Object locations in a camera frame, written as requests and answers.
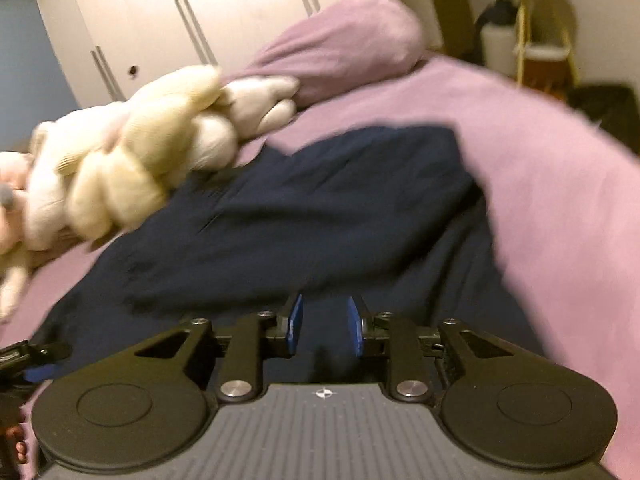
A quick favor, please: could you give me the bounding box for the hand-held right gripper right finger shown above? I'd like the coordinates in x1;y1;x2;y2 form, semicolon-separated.
347;296;507;403

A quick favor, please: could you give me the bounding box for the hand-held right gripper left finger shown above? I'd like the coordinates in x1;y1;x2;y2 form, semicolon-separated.
134;294;305;403

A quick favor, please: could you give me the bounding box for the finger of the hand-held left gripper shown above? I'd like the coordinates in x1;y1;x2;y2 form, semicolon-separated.
0;341;72;382

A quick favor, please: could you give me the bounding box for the navy blue garment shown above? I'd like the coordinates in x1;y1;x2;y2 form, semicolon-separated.
37;125;548;396

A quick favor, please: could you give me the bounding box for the pink plush toy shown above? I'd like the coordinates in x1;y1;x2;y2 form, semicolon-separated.
0;150;38;321

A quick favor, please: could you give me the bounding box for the cream plush toy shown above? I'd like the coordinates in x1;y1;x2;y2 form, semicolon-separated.
55;65;238;243

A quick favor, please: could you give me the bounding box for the white plush toy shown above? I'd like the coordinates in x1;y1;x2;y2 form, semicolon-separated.
22;76;301;253

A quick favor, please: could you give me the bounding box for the purple bed blanket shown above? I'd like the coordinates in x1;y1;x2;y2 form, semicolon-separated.
0;55;640;480

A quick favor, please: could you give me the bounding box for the purple pillow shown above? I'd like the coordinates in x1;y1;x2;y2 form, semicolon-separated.
222;0;430;109

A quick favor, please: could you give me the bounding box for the white bin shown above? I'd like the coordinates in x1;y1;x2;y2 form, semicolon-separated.
482;24;521;78

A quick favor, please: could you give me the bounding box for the white wardrobe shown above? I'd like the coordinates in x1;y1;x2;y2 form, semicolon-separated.
34;0;387;107

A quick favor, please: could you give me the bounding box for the yellow shelf rack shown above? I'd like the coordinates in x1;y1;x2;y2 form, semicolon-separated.
514;0;581;92

